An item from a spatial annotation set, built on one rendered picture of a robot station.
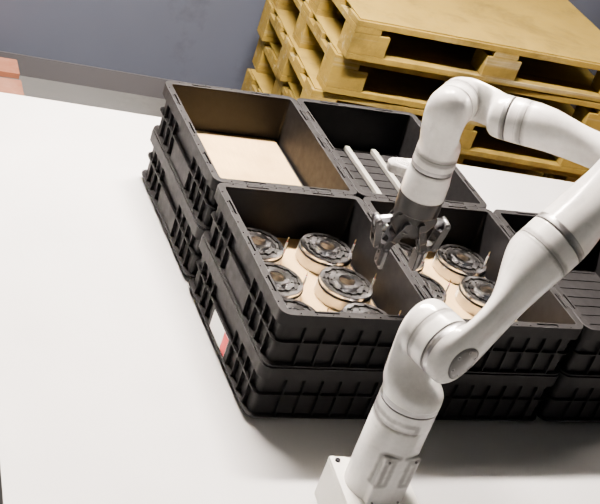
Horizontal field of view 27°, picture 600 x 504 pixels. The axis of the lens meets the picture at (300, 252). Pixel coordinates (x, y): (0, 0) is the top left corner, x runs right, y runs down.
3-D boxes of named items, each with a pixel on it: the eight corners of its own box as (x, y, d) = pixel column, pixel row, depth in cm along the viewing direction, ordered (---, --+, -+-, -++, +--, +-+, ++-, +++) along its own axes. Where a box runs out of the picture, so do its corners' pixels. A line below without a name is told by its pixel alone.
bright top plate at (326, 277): (380, 302, 225) (381, 299, 224) (331, 300, 220) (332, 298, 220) (359, 269, 232) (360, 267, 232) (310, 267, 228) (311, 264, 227)
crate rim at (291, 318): (439, 333, 212) (444, 322, 211) (278, 326, 199) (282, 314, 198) (356, 205, 242) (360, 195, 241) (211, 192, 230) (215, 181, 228)
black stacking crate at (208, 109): (339, 246, 247) (358, 197, 242) (198, 235, 234) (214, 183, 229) (278, 144, 277) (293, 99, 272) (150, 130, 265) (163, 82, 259)
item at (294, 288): (309, 300, 218) (310, 297, 218) (255, 295, 214) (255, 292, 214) (294, 267, 226) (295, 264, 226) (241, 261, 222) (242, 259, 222)
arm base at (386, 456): (409, 504, 192) (449, 420, 184) (356, 505, 188) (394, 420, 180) (386, 462, 199) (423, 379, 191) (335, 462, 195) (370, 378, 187)
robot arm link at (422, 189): (433, 169, 213) (444, 138, 209) (454, 207, 204) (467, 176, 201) (383, 165, 210) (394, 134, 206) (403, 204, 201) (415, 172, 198)
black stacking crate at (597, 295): (685, 384, 243) (712, 338, 237) (561, 380, 230) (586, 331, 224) (585, 266, 273) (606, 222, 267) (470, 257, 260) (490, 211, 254)
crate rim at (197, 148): (356, 205, 242) (359, 195, 241) (211, 192, 230) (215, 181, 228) (291, 106, 273) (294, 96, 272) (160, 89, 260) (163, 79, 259)
